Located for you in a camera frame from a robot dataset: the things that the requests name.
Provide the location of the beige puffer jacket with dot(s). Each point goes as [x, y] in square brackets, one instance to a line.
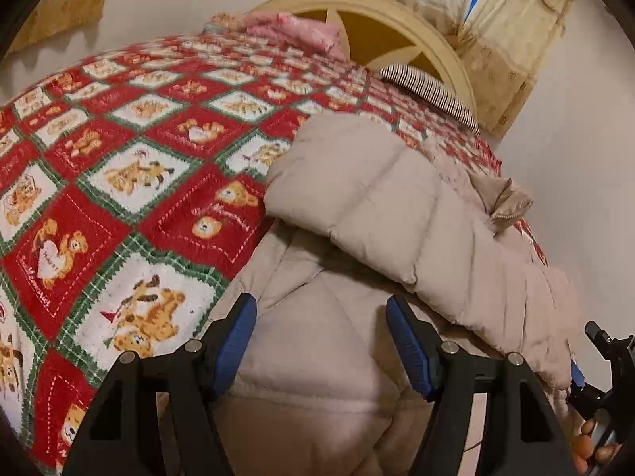
[372, 208]

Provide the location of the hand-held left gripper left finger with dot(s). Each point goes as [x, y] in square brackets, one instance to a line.
[240, 337]

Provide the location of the person's right hand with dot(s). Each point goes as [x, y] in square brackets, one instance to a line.
[590, 441]

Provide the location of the beige patterned wall cloth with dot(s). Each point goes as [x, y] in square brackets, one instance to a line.
[64, 5]

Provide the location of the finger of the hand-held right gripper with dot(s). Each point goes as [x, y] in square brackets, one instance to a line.
[607, 344]
[585, 394]

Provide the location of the cream wooden bed headboard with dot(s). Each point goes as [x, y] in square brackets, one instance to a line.
[397, 15]

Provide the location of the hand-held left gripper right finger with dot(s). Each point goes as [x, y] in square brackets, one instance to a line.
[409, 347]

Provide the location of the pink pillow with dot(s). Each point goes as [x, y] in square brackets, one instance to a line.
[297, 29]

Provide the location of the black-and-white striped pillow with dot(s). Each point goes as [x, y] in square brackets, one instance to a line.
[426, 87]

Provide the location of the red bear-print blanket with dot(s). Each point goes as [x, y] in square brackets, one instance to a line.
[99, 109]

